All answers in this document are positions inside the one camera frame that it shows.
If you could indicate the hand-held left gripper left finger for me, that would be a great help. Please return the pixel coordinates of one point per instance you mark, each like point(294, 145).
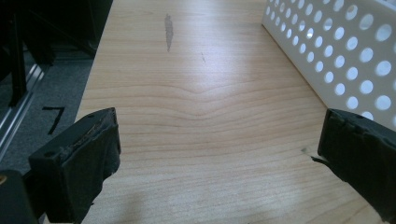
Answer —
point(71, 161)

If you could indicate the black metal stand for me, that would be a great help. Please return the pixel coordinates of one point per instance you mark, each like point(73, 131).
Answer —
point(17, 56)

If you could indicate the white perforated plastic basket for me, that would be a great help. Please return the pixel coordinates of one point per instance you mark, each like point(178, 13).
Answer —
point(342, 46)

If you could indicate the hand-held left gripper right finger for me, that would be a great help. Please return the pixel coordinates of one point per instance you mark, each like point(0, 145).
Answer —
point(361, 149)

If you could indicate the silver aluminium rail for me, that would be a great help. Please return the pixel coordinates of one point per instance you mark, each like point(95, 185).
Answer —
point(17, 105)

